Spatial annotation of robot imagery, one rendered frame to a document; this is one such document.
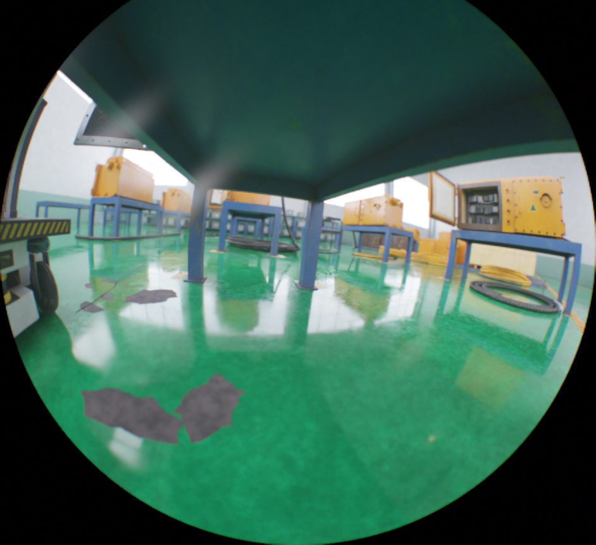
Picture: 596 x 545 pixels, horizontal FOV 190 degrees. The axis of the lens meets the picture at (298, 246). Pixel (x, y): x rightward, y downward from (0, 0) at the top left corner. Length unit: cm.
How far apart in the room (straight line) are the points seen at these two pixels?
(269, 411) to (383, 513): 29
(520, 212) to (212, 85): 246
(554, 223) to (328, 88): 230
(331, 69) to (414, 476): 69
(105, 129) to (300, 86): 93
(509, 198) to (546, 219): 52
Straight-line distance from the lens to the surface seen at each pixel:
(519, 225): 236
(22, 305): 70
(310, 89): 42
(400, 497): 38
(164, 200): 627
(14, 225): 64
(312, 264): 108
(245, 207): 228
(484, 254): 568
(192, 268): 107
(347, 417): 41
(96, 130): 112
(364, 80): 39
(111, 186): 356
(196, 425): 38
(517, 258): 552
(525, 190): 245
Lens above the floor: 33
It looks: 5 degrees down
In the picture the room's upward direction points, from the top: 6 degrees clockwise
